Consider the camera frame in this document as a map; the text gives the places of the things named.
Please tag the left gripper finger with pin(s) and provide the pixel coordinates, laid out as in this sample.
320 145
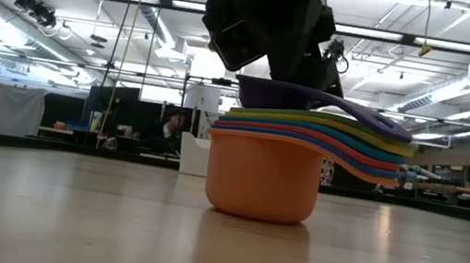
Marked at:
321 70
292 63

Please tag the purple measuring cup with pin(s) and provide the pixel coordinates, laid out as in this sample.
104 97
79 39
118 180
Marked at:
268 94

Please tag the green measuring cup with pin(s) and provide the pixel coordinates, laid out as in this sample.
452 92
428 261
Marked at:
289 111

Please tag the teal measuring cup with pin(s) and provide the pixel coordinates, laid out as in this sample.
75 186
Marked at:
310 125

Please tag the red measuring cup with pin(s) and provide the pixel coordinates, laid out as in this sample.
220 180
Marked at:
308 138
309 131

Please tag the yellow measuring cup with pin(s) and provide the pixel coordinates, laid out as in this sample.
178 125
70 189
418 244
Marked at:
405 150

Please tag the orange measuring cup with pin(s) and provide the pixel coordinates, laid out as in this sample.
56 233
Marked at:
262 182

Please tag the white plastic basket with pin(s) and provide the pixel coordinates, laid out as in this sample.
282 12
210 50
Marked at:
194 155

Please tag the grey background robot arm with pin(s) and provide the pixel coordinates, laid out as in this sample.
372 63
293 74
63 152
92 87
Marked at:
415 171

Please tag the thin black crossbeam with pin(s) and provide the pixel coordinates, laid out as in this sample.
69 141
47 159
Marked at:
405 115

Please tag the white cylindrical tank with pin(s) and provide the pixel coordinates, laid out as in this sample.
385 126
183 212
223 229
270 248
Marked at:
202 98

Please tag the red dotted cloth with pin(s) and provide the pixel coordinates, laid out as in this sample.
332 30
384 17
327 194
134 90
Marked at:
327 173

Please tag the black cabinet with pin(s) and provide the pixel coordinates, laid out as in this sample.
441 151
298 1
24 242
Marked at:
351 183

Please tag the black overhead crossbeam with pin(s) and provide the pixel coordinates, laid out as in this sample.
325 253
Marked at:
165 2

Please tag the person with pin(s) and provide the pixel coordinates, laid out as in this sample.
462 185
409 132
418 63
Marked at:
167 133

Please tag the black partition panel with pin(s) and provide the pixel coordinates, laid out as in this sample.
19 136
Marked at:
120 105

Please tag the black disc ceiling fixture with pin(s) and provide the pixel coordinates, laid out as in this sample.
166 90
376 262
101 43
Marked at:
98 38

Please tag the blue storage bin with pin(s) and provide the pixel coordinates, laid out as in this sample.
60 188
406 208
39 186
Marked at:
77 126

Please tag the black ceiling lamp pair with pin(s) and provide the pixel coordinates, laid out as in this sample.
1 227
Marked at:
42 14

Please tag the grey hanging cloth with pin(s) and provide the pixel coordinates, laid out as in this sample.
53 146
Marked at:
18 111

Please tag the black metal frame stand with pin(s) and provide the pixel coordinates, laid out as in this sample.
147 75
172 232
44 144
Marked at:
222 81

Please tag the silver ventilation duct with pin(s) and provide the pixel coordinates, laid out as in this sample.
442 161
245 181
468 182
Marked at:
7 30
436 94

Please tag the black aluminium table frame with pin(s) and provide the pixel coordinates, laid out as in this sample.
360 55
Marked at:
415 204

